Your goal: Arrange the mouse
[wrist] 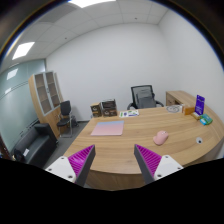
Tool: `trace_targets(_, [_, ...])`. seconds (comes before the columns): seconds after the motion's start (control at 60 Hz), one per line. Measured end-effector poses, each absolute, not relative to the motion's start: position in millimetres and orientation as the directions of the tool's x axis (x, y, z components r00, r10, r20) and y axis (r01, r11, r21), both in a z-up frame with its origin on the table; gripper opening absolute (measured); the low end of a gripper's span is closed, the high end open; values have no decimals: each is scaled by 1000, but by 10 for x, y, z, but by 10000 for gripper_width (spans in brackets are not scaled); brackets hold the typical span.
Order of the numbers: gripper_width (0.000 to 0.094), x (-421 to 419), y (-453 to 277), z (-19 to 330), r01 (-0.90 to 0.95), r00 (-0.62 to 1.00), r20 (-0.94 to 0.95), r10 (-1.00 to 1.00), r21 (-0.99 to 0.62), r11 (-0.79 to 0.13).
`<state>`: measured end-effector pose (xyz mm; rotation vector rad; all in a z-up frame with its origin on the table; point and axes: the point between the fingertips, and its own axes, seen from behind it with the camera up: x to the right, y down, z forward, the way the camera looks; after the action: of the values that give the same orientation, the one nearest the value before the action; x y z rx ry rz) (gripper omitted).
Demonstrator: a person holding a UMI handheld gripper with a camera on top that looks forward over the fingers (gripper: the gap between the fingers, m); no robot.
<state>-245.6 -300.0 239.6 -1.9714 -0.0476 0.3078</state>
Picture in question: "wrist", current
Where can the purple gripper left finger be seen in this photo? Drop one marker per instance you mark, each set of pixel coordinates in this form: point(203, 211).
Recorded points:
point(74, 168)

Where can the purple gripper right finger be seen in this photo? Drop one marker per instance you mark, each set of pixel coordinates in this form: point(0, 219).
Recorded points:
point(153, 166)

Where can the pink computer mouse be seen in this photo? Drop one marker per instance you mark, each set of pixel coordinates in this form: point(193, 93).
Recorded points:
point(160, 137)

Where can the pink mouse pad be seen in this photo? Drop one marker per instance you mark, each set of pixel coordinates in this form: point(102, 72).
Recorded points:
point(113, 128)

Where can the black visitor chair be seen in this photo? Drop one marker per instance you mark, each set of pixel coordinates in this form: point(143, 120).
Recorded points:
point(65, 116)

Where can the black leather sofa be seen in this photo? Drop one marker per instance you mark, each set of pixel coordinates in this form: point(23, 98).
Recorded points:
point(36, 146)

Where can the wooden office desk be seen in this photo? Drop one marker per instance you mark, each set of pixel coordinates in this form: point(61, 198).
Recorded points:
point(115, 167)

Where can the small white round object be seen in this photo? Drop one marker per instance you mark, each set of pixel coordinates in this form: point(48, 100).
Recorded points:
point(199, 140)

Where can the white green leaflet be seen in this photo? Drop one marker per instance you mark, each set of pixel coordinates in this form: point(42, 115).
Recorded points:
point(129, 113)

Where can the round white coaster plate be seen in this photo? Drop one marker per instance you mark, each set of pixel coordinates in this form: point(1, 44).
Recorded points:
point(174, 109)

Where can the dark cardboard box left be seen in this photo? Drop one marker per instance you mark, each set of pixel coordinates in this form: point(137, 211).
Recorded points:
point(96, 109)

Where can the dark cardboard box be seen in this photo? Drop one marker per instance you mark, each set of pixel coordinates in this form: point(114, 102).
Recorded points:
point(96, 109)
point(109, 108)

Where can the small orange box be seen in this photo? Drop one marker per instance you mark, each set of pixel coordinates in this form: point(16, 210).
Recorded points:
point(188, 110)

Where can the dark cardboard box right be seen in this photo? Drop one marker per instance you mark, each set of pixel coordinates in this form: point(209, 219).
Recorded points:
point(109, 108)

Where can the grey mesh office chair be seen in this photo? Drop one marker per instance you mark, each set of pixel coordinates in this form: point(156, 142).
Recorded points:
point(143, 97)

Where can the green tissue pack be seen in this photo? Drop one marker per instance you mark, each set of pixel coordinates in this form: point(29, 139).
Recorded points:
point(205, 119)

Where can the wooden side cabinet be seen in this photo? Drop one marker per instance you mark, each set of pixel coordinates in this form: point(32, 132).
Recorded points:
point(179, 97)

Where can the blue sign stand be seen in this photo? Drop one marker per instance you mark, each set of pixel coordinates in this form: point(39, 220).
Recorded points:
point(199, 107)

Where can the wooden glass-door cabinet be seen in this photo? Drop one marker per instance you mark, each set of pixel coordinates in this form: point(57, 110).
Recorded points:
point(46, 98)

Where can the ceiling light panel left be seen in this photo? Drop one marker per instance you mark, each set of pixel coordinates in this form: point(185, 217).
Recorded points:
point(22, 50)

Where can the ceiling light panel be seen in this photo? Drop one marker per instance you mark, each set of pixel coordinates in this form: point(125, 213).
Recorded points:
point(22, 50)
point(85, 3)

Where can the ceiling light panel top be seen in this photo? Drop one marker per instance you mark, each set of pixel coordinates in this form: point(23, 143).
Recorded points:
point(85, 3)

